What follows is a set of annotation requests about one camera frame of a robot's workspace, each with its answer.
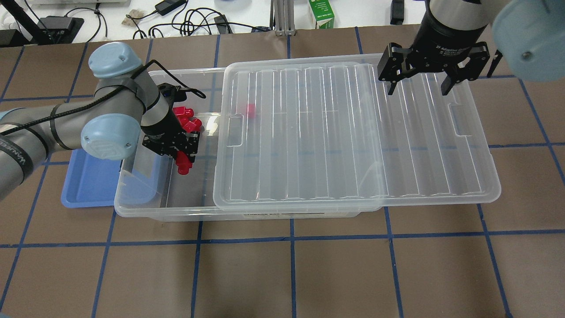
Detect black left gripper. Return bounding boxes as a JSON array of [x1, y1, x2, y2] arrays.
[[143, 83, 202, 163]]

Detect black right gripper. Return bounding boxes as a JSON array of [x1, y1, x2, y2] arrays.
[[378, 26, 490, 96]]

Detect clear plastic box lid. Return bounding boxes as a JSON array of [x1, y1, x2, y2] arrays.
[[213, 54, 502, 213]]

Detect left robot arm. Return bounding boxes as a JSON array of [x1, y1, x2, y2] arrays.
[[0, 42, 206, 199]]

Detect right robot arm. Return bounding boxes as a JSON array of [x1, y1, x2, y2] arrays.
[[377, 0, 565, 96]]

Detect clear plastic storage box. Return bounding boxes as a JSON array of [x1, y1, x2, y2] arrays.
[[114, 62, 387, 222]]

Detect blue plastic tray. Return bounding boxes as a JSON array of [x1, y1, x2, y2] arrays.
[[61, 148, 159, 208]]

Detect green white carton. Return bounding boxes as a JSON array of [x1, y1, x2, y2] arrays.
[[308, 0, 335, 30]]

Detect black power adapter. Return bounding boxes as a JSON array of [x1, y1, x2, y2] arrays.
[[154, 0, 187, 16]]

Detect aluminium frame post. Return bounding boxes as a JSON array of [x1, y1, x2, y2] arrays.
[[270, 0, 296, 36]]

